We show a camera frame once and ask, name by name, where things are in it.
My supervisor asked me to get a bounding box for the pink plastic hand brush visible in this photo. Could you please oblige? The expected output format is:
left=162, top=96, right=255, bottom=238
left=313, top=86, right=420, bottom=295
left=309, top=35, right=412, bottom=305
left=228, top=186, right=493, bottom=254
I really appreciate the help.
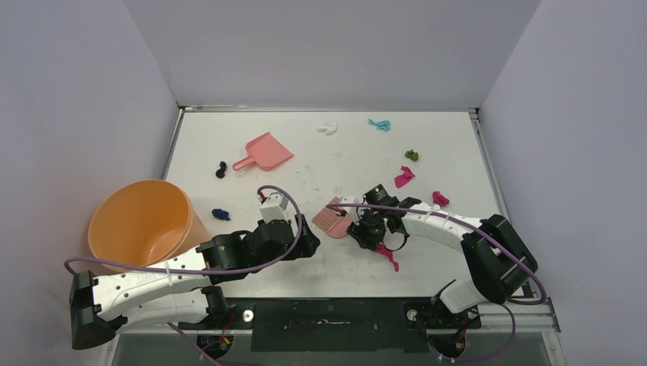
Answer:
left=311, top=207, right=352, bottom=239

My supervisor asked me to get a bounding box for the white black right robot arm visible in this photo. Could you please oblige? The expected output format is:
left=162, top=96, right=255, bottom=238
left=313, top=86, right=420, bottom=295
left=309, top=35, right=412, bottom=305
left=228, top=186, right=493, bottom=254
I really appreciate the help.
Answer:
left=336, top=185, right=538, bottom=327

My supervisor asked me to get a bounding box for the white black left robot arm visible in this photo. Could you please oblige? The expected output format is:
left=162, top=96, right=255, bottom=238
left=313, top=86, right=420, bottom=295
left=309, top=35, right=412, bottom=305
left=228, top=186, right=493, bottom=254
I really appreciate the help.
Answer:
left=69, top=214, right=320, bottom=350

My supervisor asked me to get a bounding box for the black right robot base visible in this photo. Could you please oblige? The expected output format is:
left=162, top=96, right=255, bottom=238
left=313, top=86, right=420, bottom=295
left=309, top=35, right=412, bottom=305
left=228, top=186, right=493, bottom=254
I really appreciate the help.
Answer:
left=404, top=300, right=481, bottom=358

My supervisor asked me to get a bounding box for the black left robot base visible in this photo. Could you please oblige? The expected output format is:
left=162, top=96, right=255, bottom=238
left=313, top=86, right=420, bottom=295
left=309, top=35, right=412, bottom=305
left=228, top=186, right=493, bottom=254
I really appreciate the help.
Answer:
left=196, top=286, right=237, bottom=359

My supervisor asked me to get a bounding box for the magenta paper scrap near brush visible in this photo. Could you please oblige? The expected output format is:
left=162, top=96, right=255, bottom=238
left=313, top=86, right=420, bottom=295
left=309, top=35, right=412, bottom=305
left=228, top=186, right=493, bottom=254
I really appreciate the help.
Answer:
left=375, top=243, right=400, bottom=272

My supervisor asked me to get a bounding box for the magenta paper scrap far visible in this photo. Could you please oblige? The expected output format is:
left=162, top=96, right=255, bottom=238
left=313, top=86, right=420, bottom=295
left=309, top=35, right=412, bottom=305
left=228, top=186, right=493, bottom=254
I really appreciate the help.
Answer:
left=394, top=165, right=416, bottom=188

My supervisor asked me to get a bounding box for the green paper scrap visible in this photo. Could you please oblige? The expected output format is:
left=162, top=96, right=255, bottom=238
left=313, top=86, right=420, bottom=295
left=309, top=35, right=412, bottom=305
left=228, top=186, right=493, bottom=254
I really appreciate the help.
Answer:
left=404, top=149, right=420, bottom=162

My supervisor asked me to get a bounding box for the magenta paper scrap right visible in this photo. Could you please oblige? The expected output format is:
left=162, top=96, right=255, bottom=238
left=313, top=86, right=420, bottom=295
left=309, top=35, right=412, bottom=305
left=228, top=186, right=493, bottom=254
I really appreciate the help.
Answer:
left=432, top=191, right=450, bottom=207

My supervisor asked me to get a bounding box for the dark blue paper scrap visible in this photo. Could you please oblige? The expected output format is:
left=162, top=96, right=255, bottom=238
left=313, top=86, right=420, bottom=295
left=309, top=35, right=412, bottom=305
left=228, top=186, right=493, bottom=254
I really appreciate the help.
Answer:
left=211, top=208, right=230, bottom=221

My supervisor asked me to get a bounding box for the cyan paper scrap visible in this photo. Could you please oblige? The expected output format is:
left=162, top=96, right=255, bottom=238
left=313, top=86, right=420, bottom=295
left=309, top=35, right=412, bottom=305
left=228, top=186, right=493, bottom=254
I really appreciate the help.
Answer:
left=368, top=119, right=391, bottom=132

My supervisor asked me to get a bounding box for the white paper scrap far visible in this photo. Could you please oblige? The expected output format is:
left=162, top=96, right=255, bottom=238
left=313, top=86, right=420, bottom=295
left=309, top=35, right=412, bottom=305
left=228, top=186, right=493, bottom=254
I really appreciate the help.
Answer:
left=317, top=122, right=338, bottom=136

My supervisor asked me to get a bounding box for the black paper scrap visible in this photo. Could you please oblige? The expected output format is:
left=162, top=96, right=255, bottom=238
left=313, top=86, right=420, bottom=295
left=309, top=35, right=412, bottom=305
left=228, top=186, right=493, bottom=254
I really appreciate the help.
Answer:
left=215, top=161, right=227, bottom=179

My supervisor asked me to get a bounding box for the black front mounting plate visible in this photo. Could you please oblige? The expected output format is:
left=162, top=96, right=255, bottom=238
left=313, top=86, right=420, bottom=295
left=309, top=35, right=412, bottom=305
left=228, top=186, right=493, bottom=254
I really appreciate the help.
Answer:
left=222, top=297, right=430, bottom=355

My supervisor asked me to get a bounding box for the pink plastic dustpan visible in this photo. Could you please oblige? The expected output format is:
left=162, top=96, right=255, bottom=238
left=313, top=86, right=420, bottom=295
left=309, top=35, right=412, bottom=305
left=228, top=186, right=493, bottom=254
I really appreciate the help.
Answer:
left=232, top=132, right=294, bottom=171

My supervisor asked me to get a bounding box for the orange plastic bucket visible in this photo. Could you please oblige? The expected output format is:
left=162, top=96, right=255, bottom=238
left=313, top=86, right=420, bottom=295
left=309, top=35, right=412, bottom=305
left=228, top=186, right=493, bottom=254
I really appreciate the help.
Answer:
left=88, top=179, right=211, bottom=267

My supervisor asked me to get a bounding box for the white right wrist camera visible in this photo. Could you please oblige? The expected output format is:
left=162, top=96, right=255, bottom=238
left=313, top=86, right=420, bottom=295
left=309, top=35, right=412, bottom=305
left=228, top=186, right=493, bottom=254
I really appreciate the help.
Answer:
left=339, top=196, right=363, bottom=221

